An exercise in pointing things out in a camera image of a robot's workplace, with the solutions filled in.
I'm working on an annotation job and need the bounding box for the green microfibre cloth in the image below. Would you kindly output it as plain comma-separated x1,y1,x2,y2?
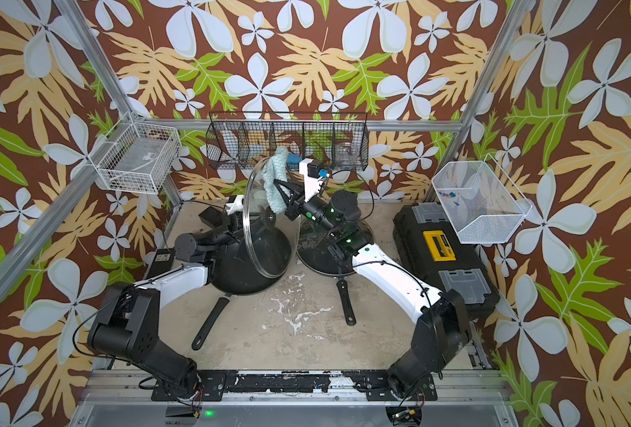
261,146,291,215

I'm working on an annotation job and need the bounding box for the right black frying pan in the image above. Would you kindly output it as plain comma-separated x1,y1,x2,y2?
297,253,356,327

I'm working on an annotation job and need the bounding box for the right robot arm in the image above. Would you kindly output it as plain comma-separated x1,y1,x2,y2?
262,153,471,399

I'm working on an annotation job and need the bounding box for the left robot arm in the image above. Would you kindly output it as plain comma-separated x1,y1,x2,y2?
87,196,244,400

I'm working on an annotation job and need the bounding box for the white wire basket left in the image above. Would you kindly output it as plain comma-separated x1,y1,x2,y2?
93,113,181,195

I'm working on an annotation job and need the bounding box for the small black box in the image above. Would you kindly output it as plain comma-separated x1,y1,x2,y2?
198,206,226,229

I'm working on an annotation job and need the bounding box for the black frying pan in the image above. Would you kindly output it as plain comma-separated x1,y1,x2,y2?
186,228,283,350
297,253,356,327

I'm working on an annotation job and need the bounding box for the black wire basket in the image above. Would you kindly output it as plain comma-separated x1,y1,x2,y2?
203,112,370,170

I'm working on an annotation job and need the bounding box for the black tool case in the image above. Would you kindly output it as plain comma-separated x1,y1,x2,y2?
393,203,500,320

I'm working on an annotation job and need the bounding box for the blue object in basket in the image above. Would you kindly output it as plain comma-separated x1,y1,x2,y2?
287,153,302,168

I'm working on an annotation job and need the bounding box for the white mesh basket right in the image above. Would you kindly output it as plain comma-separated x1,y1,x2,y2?
432,159,532,245

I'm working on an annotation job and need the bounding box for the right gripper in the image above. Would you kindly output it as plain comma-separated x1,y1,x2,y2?
278,180,347,243

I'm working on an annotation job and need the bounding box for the left black frying pan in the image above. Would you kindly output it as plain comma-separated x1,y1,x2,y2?
186,228,283,350

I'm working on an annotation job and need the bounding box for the glass pot lid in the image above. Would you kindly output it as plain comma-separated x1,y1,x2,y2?
297,217,374,276
243,158,299,279

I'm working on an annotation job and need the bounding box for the black power adapter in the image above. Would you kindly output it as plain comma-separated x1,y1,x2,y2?
146,248,175,279

